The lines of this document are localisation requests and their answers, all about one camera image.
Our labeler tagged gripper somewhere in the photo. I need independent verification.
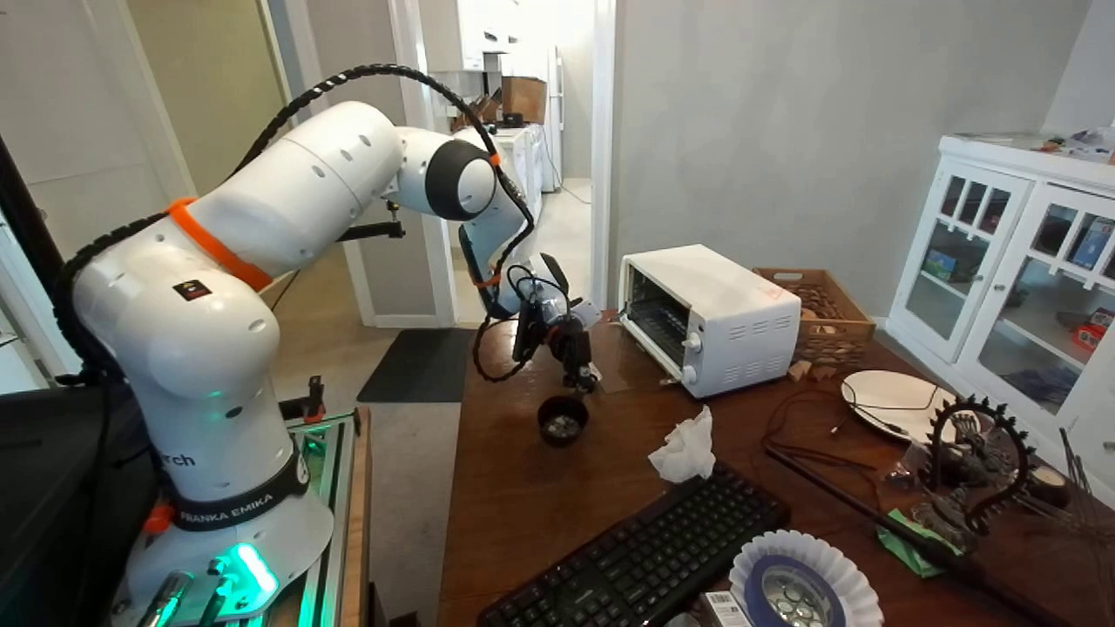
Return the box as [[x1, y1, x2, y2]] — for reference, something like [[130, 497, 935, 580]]
[[545, 315, 603, 392]]

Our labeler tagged small black pot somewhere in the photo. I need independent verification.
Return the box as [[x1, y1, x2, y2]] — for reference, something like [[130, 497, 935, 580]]
[[537, 394, 591, 448]]

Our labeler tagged toaster oven glass door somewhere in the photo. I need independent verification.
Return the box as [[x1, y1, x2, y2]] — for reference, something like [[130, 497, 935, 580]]
[[598, 324, 691, 394]]

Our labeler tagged white toaster oven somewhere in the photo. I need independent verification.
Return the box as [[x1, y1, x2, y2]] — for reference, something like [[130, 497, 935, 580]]
[[598, 244, 802, 400]]

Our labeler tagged crumpled white tissue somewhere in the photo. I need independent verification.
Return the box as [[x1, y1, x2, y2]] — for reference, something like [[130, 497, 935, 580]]
[[647, 405, 717, 485]]

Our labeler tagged black floor mat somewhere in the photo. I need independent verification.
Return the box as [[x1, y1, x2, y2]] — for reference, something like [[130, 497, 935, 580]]
[[356, 327, 479, 404]]

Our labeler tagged black keyboard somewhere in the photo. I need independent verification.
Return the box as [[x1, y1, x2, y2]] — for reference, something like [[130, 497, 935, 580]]
[[476, 464, 791, 627]]

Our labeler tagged wicker basket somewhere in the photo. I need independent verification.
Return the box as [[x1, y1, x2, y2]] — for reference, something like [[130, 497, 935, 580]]
[[753, 267, 877, 368]]

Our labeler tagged white refrigerator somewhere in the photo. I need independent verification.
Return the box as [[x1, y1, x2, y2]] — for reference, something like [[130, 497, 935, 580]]
[[543, 45, 566, 194]]

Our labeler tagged black and orange clamp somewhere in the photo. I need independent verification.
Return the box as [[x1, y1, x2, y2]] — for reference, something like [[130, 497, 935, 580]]
[[279, 375, 328, 425]]

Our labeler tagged small white packet box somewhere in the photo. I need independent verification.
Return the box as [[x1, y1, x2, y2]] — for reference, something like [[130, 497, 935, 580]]
[[699, 590, 755, 627]]

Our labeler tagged blue tape roll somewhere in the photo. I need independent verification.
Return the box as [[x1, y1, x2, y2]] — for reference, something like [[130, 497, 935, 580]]
[[746, 555, 851, 627]]

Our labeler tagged brown cardboard box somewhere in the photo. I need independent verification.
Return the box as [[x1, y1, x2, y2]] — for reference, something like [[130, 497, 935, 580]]
[[500, 76, 549, 125]]

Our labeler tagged white plate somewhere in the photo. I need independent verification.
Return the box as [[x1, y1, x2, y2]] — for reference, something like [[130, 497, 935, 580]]
[[840, 369, 970, 445]]

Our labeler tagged long black stick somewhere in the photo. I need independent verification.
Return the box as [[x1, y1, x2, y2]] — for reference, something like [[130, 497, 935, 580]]
[[764, 444, 1074, 627]]

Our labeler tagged stack of white coffee filters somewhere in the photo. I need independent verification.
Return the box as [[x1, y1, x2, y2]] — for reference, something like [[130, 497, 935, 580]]
[[728, 529, 886, 627]]

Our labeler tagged green sticky note pad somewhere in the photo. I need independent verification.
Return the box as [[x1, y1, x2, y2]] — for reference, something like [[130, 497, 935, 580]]
[[876, 509, 961, 579]]

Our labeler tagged dark metal statue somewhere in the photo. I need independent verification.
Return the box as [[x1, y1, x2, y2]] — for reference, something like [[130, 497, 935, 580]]
[[910, 394, 1043, 551]]

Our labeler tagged white glass-door cabinet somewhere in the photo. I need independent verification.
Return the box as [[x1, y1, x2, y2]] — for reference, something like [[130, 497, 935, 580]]
[[883, 133, 1115, 508]]

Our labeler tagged small candle holder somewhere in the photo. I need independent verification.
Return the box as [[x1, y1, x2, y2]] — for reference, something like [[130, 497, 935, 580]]
[[1026, 464, 1072, 509]]

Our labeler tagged black monitor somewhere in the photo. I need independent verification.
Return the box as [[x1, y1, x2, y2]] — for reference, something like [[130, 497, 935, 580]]
[[0, 381, 159, 627]]

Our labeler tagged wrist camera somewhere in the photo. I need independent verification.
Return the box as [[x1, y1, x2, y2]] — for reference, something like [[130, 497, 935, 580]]
[[512, 298, 548, 363]]

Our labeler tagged oven wire rack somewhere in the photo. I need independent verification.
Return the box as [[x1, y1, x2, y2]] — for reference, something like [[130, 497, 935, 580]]
[[629, 298, 691, 351]]

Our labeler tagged black cable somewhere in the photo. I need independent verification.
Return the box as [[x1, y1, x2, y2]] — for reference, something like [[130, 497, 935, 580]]
[[761, 383, 943, 473]]

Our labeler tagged bundle of thin metal wires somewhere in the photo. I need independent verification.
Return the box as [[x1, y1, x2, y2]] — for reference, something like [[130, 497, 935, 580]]
[[1056, 425, 1115, 545]]

